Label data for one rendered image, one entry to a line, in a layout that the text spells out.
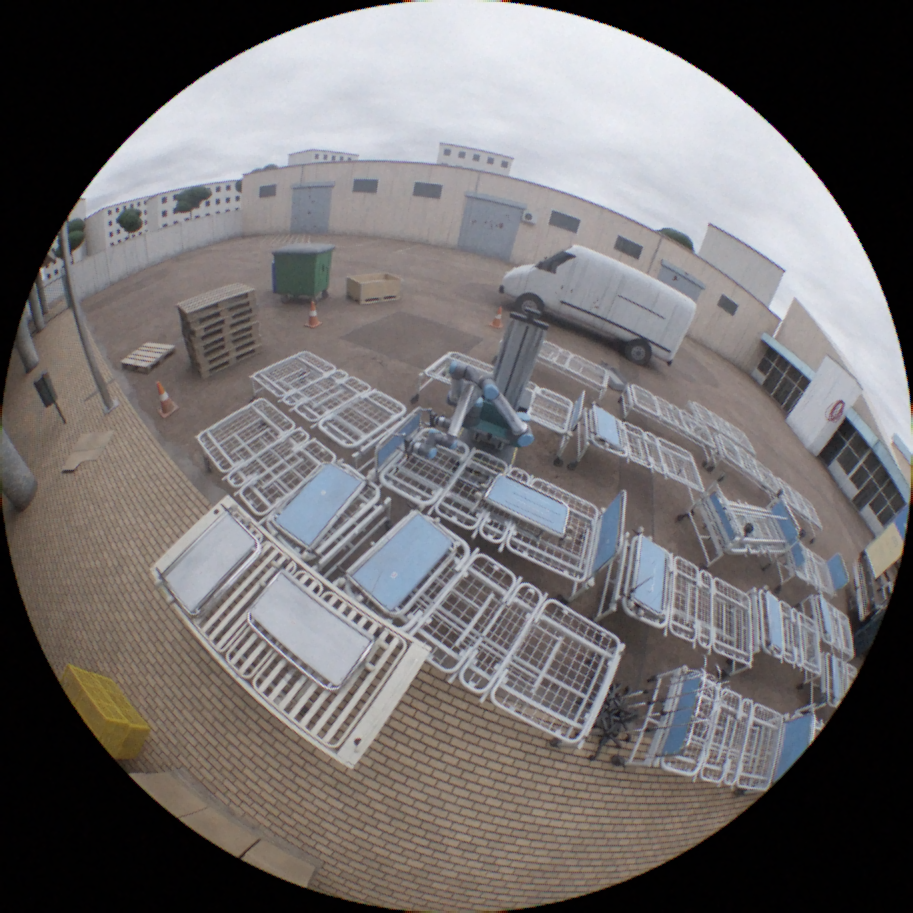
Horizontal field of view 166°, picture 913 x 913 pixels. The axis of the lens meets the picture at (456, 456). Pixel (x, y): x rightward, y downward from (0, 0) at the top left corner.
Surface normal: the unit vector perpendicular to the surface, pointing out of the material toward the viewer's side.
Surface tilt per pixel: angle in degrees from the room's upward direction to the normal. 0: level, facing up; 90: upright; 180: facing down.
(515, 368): 90
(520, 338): 90
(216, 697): 0
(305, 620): 6
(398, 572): 7
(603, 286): 88
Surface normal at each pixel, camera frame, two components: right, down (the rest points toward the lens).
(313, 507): 0.27, -0.66
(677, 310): -0.30, 0.57
